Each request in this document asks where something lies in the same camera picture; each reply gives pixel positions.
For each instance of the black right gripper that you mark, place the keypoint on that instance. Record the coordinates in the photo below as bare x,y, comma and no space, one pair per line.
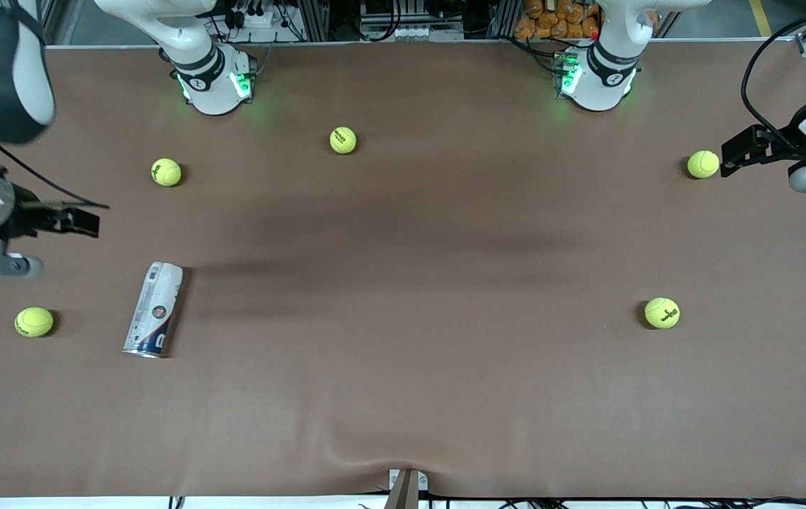
27,218

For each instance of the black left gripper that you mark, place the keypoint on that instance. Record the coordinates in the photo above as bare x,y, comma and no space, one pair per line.
787,138

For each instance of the clear blue white tennis can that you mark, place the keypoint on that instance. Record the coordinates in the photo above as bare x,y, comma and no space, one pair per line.
154,311

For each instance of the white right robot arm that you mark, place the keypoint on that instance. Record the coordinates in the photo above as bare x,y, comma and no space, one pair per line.
208,85

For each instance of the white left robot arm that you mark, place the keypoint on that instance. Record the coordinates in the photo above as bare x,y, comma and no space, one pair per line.
604,81

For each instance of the yellow tennis ball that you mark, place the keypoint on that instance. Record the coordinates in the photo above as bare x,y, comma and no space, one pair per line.
703,164
343,140
34,322
166,172
662,312

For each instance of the orange mesh bag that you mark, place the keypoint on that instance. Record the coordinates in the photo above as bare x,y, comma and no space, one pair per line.
555,18

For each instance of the white power strip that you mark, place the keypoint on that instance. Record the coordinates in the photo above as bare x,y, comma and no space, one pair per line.
251,20

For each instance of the white connector block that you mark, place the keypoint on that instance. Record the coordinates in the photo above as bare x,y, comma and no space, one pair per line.
413,33

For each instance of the brown table cloth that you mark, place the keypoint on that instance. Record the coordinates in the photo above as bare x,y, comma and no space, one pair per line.
403,396

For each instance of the metal table clamp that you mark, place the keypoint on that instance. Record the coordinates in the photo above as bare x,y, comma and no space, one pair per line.
407,488

